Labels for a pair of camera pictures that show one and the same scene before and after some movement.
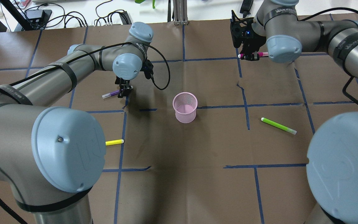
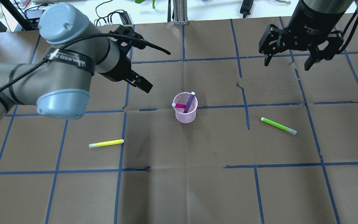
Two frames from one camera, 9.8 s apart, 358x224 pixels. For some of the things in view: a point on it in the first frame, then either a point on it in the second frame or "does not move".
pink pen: x=259 y=54 -> x=176 y=105
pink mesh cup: x=185 y=104 does not move
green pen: x=293 y=132 does not move
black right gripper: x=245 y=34 -> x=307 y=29
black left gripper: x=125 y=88 -> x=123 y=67
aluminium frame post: x=180 y=13 does not move
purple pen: x=112 y=93 -> x=192 y=94
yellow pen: x=114 y=142 does not move
